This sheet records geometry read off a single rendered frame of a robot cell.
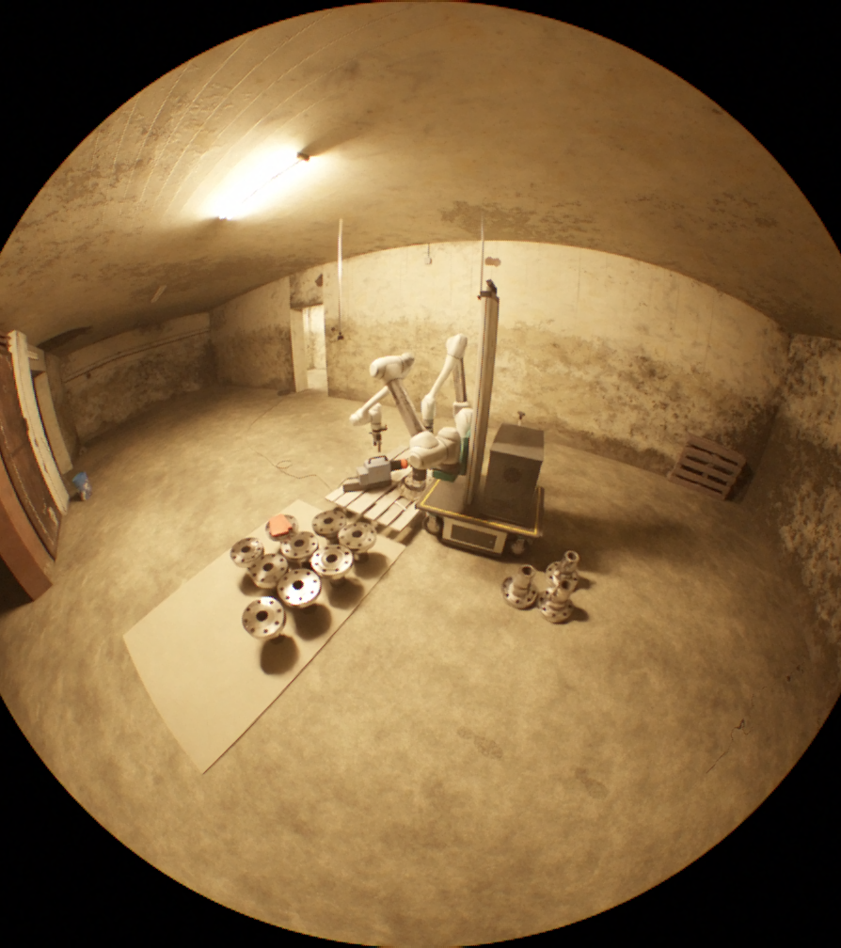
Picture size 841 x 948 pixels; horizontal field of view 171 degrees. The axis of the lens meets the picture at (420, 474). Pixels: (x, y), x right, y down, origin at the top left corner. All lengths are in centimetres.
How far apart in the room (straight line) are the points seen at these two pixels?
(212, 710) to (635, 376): 525
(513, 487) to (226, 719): 221
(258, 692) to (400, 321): 503
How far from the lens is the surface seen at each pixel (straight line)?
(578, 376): 424
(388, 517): 223
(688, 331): 458
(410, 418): 168
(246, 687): 181
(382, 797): 157
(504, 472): 179
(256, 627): 165
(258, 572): 189
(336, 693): 165
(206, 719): 190
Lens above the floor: 155
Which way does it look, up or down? 30 degrees down
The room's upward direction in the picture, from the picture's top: 2 degrees clockwise
